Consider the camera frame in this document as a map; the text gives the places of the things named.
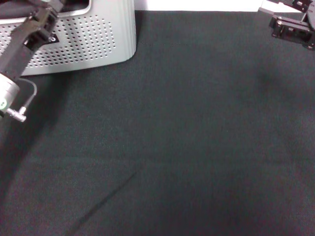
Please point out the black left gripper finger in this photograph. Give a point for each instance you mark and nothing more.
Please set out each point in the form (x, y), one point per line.
(40, 34)
(48, 8)

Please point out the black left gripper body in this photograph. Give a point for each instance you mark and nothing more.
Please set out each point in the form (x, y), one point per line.
(14, 51)

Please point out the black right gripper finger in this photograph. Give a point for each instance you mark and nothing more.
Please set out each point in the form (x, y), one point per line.
(295, 5)
(288, 28)

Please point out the grey perforated storage box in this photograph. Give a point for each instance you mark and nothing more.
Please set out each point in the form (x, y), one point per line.
(98, 37)

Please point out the black tablecloth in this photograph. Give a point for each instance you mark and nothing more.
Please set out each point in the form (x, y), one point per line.
(172, 147)

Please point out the dark grey cloth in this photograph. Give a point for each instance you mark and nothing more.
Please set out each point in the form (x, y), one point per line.
(12, 8)

